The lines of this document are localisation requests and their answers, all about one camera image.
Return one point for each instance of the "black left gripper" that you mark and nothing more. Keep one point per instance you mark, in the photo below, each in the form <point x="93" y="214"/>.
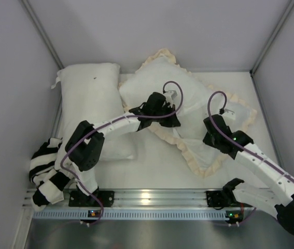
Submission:
<point x="166" y="114"/>

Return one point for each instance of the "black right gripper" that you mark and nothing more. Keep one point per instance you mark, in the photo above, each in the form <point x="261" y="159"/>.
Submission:
<point x="214" y="137"/>

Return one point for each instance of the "grey pillowcase with cream frill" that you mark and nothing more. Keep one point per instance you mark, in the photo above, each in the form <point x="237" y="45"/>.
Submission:
<point x="161" y="72"/>

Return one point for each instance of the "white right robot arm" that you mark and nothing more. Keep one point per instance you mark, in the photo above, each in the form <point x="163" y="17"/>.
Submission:
<point x="278" y="199"/>

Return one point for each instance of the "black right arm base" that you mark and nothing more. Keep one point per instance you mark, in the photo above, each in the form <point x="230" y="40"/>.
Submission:
<point x="218" y="199"/>

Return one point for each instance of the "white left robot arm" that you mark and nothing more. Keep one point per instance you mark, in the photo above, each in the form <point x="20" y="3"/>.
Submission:
<point x="84" y="147"/>

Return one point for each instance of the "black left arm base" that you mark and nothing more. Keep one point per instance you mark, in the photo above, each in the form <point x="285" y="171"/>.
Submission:
<point x="78" y="199"/>

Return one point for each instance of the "bare white pillow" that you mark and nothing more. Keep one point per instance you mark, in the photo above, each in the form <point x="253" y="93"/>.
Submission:
<point x="89" y="92"/>

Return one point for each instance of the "black and white striped pillowcase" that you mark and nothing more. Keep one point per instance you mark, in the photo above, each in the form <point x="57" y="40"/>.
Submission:
<point x="50" y="181"/>

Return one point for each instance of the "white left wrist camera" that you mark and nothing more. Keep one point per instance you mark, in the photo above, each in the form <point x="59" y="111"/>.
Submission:
<point x="170" y="96"/>

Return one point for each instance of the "aluminium mounting rail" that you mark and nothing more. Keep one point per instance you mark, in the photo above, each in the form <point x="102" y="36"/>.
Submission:
<point x="143" y="198"/>

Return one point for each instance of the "perforated grey cable duct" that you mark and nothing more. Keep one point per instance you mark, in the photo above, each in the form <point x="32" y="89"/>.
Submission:
<point x="116" y="214"/>

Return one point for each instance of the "right aluminium frame post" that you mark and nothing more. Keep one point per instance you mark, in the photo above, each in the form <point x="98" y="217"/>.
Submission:
<point x="289" y="8"/>

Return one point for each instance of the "aluminium frame post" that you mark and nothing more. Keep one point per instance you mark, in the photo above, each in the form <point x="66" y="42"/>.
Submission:
<point x="289" y="8"/>
<point x="36" y="22"/>

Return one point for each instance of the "left aluminium frame post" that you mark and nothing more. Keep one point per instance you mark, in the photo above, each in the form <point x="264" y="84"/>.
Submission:
<point x="36" y="22"/>

